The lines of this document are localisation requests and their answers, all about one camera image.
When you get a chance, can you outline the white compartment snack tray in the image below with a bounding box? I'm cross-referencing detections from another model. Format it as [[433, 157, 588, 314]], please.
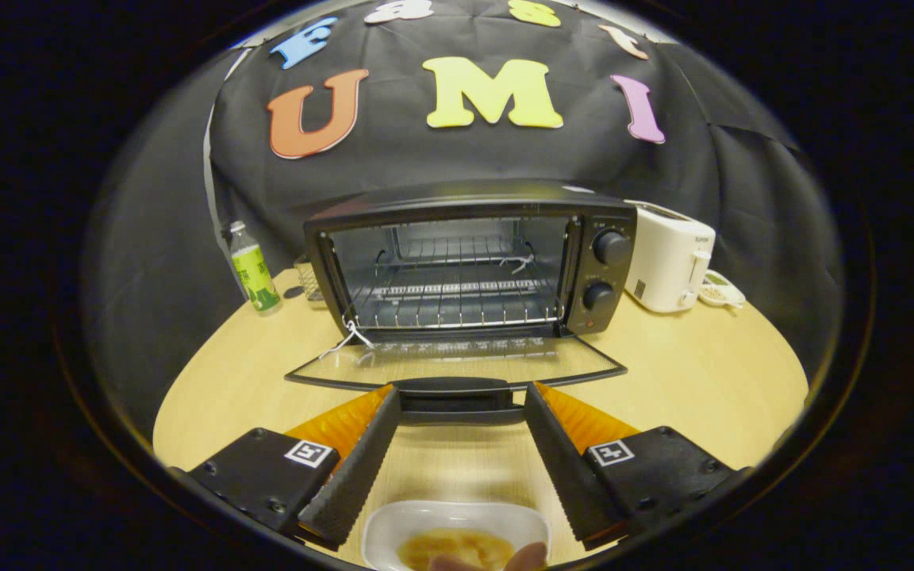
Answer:
[[697, 270, 747, 310]]

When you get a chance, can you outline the green label drink bottle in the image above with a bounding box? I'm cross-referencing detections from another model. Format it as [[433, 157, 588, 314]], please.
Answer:
[[228, 220, 283, 314]]

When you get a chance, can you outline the white square plate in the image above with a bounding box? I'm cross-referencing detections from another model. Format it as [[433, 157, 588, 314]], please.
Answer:
[[360, 500, 551, 571]]

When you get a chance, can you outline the black toaster oven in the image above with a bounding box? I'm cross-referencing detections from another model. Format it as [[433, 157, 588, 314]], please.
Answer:
[[284, 181, 639, 425]]

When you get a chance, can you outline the small clear glass cup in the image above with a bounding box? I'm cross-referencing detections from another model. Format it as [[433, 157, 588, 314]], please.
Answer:
[[294, 255, 325, 304]]

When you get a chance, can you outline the white pop-up toaster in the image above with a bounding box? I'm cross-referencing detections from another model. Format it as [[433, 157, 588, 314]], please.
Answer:
[[624, 200, 718, 314]]

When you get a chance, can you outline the golden bread bun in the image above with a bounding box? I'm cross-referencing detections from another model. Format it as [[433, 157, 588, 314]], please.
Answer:
[[396, 529, 517, 571]]

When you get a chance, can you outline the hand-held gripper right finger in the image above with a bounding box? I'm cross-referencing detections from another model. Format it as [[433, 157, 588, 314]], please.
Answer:
[[524, 381, 751, 552]]

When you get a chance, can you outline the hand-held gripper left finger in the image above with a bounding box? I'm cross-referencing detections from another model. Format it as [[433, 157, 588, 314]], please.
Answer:
[[167, 385, 402, 552]]

